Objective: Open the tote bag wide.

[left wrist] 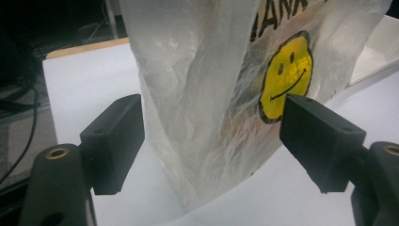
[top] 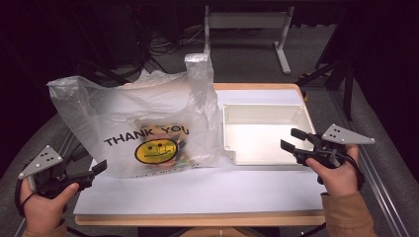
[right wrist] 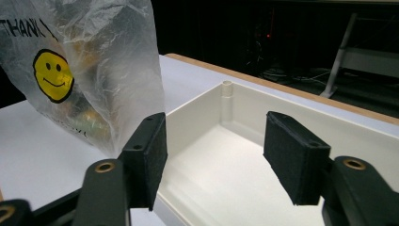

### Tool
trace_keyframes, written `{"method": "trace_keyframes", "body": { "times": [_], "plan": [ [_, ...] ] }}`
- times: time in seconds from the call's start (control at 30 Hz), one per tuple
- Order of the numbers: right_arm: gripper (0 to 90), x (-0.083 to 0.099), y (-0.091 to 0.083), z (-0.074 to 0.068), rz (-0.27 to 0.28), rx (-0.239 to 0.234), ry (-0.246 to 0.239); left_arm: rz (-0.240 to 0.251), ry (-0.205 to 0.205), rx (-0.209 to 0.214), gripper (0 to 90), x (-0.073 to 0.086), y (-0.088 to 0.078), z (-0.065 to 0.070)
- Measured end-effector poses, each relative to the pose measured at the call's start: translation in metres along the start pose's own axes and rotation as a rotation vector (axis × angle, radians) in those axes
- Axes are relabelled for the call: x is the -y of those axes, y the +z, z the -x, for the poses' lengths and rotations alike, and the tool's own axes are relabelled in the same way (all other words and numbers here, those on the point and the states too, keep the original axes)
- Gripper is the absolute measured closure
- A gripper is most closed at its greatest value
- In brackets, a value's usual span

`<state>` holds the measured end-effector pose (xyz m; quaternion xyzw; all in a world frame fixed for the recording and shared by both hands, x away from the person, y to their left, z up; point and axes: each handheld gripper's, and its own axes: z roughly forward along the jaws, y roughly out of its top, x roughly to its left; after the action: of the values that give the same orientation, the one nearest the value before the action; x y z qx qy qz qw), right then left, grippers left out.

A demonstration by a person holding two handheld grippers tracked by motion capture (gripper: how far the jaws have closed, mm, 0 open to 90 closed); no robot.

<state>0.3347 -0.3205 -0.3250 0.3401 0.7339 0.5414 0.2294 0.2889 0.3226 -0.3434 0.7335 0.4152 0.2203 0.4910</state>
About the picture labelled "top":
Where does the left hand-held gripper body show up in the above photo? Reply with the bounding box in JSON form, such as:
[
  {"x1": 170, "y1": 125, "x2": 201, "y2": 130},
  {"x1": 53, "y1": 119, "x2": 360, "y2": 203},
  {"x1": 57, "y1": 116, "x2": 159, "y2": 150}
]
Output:
[{"x1": 18, "y1": 145, "x2": 97, "y2": 198}]

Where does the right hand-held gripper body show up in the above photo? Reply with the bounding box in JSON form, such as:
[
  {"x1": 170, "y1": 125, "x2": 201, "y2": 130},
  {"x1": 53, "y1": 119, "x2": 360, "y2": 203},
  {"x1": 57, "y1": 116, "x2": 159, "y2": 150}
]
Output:
[{"x1": 293, "y1": 123, "x2": 377, "y2": 170}]

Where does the white plastic box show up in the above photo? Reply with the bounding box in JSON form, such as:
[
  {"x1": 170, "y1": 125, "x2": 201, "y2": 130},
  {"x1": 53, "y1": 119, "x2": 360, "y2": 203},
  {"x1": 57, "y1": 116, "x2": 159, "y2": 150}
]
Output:
[{"x1": 221, "y1": 103, "x2": 317, "y2": 166}]

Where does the clear printed plastic bag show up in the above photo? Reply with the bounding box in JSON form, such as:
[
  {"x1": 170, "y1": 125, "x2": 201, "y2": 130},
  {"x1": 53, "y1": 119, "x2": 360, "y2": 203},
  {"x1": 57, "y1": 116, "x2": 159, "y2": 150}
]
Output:
[{"x1": 46, "y1": 52, "x2": 222, "y2": 180}]

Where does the black and yellow snack bag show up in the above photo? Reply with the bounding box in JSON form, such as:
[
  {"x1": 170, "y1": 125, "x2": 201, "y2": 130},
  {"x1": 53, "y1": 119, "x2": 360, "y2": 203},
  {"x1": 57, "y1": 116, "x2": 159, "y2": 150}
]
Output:
[{"x1": 132, "y1": 118, "x2": 191, "y2": 168}]

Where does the person's right hand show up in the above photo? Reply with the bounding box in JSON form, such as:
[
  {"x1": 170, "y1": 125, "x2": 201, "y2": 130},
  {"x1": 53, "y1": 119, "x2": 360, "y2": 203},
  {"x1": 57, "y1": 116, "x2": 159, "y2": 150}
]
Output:
[{"x1": 305, "y1": 144, "x2": 362, "y2": 198}]

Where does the person's left hand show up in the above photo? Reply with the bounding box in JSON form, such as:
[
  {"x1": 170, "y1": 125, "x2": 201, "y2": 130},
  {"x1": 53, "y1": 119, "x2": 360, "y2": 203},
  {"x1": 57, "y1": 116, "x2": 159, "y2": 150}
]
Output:
[{"x1": 20, "y1": 182, "x2": 80, "y2": 233}]

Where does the white paper sheet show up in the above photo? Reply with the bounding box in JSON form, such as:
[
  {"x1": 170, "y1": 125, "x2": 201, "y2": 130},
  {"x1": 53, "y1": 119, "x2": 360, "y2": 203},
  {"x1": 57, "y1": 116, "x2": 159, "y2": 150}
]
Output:
[{"x1": 72, "y1": 89, "x2": 325, "y2": 215}]

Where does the white metal stand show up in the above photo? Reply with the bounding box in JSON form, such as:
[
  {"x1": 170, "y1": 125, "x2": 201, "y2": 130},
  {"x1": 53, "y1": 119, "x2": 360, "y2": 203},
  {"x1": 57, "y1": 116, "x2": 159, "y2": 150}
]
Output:
[{"x1": 203, "y1": 4, "x2": 295, "y2": 75}]

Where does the aluminium rail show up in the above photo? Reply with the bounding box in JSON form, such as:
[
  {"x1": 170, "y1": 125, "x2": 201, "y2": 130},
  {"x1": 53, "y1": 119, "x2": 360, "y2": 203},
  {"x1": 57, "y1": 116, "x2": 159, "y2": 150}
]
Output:
[
  {"x1": 329, "y1": 88, "x2": 411, "y2": 237},
  {"x1": 14, "y1": 129, "x2": 76, "y2": 237}
]

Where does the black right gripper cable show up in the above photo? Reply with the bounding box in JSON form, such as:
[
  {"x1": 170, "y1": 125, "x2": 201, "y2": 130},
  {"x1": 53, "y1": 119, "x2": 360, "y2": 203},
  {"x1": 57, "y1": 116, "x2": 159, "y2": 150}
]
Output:
[{"x1": 344, "y1": 152, "x2": 366, "y2": 192}]

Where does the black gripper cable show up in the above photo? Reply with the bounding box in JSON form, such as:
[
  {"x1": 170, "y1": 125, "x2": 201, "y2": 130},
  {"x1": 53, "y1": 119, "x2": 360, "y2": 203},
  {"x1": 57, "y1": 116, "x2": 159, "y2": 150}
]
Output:
[
  {"x1": 344, "y1": 152, "x2": 366, "y2": 192},
  {"x1": 14, "y1": 177, "x2": 36, "y2": 216}
]

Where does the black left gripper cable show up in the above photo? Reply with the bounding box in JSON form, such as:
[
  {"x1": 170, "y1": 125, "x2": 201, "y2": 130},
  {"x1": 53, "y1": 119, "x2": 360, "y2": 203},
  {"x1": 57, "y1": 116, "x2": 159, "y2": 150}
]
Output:
[{"x1": 14, "y1": 177, "x2": 36, "y2": 216}]

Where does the tangle of black floor cables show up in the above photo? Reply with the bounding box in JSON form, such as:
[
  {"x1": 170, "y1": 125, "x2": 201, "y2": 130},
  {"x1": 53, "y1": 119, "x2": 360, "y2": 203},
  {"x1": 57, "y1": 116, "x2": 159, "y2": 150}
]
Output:
[{"x1": 131, "y1": 6, "x2": 206, "y2": 75}]

